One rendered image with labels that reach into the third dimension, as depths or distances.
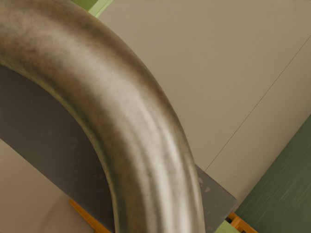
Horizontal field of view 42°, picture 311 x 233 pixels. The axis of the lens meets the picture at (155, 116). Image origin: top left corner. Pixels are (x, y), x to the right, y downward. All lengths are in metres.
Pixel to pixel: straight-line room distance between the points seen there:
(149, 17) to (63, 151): 1.83
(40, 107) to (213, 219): 0.09
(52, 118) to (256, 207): 5.94
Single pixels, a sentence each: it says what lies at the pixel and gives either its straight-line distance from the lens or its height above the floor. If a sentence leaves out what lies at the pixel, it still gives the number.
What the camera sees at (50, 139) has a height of 1.06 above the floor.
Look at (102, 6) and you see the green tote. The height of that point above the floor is 0.96.
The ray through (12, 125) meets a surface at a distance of 0.18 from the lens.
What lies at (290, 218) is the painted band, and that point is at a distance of 6.04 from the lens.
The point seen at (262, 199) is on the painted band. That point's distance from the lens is 6.09.
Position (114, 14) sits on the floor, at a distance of 1.81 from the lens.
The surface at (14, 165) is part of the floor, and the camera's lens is 1.94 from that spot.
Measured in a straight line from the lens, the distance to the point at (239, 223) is 5.50.
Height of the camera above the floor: 1.17
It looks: 28 degrees down
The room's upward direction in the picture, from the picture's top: 128 degrees clockwise
